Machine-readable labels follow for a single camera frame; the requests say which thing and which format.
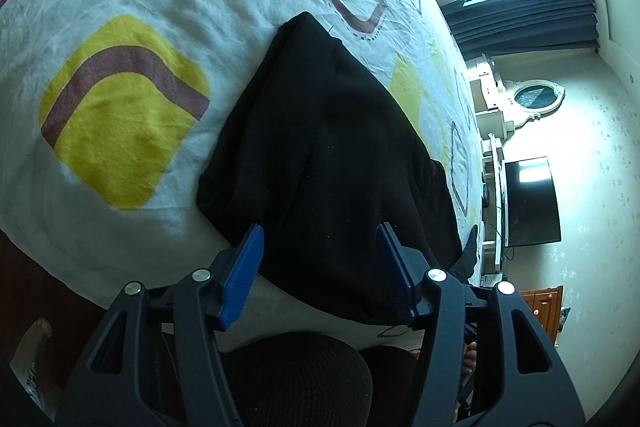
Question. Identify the black pants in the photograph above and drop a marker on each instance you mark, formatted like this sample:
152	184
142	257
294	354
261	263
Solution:
319	154

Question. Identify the patterned white bed sheet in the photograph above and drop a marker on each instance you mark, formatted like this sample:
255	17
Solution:
110	110

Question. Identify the oval white framed mirror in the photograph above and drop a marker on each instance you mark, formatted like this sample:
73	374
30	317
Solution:
531	100

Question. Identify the white low tv stand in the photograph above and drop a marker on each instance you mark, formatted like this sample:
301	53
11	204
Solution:
494	212

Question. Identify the orange wooden cabinet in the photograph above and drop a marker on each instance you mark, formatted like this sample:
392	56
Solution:
546	305

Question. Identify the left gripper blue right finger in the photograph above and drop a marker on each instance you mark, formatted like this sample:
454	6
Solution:
519	380

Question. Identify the white dressing table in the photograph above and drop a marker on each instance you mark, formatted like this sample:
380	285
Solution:
490	100

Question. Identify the black flat screen television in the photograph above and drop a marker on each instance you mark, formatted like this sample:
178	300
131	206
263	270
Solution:
530	203

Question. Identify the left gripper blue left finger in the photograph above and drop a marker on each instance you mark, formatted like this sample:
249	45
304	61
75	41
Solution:
154	360

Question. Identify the right dark blue curtain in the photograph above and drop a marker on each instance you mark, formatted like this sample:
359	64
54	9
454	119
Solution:
504	27

